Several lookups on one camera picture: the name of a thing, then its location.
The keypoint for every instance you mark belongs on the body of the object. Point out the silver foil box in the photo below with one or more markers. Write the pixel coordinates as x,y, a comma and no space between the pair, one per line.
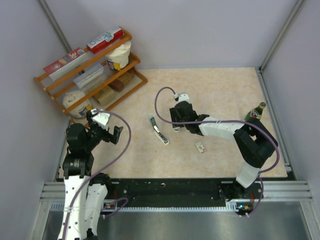
88,76

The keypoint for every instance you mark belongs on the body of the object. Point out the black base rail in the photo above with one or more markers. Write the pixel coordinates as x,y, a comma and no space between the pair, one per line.
179,192

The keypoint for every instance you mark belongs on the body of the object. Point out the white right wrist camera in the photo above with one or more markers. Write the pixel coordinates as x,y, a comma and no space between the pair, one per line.
181,97

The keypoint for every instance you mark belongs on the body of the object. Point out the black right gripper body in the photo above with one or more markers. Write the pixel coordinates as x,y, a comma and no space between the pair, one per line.
175,117

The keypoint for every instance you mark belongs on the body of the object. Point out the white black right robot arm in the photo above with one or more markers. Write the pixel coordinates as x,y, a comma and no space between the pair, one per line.
255,142

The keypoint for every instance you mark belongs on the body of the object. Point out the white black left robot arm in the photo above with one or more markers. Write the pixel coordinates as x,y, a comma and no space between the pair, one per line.
85,191

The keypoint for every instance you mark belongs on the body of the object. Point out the orange wooden shelf rack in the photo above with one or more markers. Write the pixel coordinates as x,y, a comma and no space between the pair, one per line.
57,89

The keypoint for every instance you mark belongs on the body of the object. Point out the light blue stapler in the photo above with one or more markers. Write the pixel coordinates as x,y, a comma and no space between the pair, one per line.
157,131

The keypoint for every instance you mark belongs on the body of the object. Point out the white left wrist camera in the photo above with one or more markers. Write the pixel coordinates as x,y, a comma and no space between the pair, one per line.
99,117

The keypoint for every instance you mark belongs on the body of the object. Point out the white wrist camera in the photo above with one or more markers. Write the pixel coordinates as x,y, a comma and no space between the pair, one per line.
181,97
99,117

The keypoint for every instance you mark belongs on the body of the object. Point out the small white red packet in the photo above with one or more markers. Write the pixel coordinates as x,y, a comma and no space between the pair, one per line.
200,147

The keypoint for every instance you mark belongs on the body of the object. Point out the brown cardboard box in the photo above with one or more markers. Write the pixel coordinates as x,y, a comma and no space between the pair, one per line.
105,95

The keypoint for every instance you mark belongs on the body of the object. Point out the dark brown box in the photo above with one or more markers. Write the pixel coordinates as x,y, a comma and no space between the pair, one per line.
121,82

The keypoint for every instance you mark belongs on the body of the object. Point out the white staple box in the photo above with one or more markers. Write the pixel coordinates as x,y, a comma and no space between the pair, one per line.
176,129

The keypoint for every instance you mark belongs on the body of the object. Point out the red white foil box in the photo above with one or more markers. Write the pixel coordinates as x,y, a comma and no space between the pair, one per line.
104,40

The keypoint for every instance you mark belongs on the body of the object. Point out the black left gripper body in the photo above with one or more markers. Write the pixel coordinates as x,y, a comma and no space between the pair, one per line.
99,134

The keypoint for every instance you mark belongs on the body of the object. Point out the red white wrap box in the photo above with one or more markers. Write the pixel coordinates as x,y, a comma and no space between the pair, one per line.
65,64

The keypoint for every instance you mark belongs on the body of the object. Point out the green glass bottle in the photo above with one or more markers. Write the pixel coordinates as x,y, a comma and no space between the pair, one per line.
256,113

